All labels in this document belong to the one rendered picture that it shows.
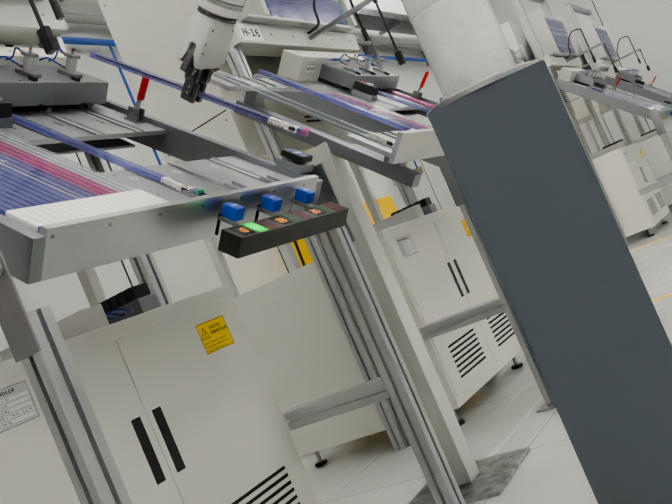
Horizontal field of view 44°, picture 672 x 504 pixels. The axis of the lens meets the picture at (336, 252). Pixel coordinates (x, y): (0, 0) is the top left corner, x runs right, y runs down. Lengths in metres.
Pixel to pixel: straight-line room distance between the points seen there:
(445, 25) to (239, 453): 0.89
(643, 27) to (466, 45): 7.67
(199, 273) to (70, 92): 2.57
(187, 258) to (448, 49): 3.12
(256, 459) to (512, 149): 0.83
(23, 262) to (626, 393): 0.83
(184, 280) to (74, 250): 3.07
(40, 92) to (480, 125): 0.91
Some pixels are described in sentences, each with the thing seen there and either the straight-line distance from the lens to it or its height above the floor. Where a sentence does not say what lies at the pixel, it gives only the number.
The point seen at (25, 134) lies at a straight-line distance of 1.59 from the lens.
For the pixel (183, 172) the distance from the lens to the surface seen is 1.51.
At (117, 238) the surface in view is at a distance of 1.18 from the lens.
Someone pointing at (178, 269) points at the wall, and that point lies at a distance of 4.18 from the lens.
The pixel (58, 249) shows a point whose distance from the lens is 1.11.
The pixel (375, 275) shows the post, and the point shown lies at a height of 0.51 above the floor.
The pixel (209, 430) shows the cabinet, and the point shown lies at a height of 0.37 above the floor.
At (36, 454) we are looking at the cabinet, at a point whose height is 0.47.
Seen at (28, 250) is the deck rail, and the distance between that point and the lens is 1.08.
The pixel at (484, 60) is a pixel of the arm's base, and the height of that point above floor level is 0.74.
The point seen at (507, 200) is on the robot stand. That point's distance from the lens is 1.21.
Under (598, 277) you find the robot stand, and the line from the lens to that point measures 1.22.
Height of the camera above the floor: 0.52
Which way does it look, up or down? 2 degrees up
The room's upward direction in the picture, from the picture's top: 23 degrees counter-clockwise
